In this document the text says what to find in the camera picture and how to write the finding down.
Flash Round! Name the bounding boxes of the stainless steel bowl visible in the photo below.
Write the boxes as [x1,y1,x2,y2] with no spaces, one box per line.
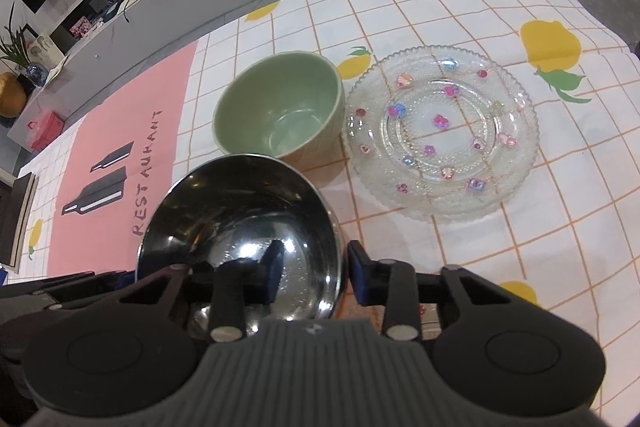
[135,153,347,324]

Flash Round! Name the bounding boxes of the red box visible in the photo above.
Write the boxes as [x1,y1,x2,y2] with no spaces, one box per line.
[27,112,66,152]

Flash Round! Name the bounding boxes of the clear glass plate small flowers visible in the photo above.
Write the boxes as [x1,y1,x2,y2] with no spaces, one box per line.
[345,47,540,223]

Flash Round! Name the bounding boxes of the green ceramic bowl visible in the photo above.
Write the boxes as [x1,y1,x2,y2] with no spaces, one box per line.
[212,51,346,170]

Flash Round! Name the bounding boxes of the white printed bag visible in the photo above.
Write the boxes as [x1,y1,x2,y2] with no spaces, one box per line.
[27,34,69,70]

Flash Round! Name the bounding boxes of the dark chair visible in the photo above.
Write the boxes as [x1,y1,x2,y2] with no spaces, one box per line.
[0,172,39,269]

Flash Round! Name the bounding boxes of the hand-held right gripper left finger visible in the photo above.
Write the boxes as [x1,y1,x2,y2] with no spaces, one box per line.
[117,241,288,342]

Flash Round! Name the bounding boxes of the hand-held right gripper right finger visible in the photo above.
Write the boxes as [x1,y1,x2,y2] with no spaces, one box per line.
[347,241,501,342]

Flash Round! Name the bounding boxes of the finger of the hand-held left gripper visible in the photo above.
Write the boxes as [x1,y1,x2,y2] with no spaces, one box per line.
[0,271,98,301]
[30,270,137,311]

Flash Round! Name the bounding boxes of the green potted plant thin leaves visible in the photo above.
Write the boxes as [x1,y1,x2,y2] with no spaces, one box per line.
[0,1,32,70]

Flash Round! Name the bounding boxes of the checked tablecloth with pink panel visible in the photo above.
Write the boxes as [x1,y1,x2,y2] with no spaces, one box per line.
[0,0,640,413]

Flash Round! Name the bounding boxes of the yellow round pot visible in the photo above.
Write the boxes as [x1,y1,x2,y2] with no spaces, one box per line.
[0,72,29,118]

